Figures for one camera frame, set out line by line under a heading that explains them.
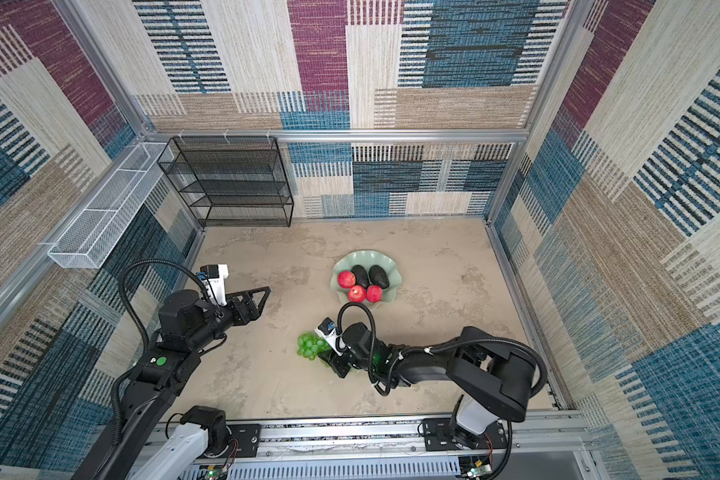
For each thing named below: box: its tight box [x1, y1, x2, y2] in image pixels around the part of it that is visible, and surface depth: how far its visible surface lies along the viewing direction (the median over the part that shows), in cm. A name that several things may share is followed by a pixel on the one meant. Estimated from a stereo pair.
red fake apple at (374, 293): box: [366, 284, 383, 303], surface depth 96 cm
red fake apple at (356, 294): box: [348, 285, 367, 303], surface depth 96 cm
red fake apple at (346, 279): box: [337, 270, 357, 289], surface depth 98 cm
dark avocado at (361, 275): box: [351, 264, 369, 288], surface depth 101 cm
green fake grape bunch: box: [297, 331, 332, 361], surface depth 82 cm
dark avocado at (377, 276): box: [368, 264, 390, 289], surface depth 101 cm
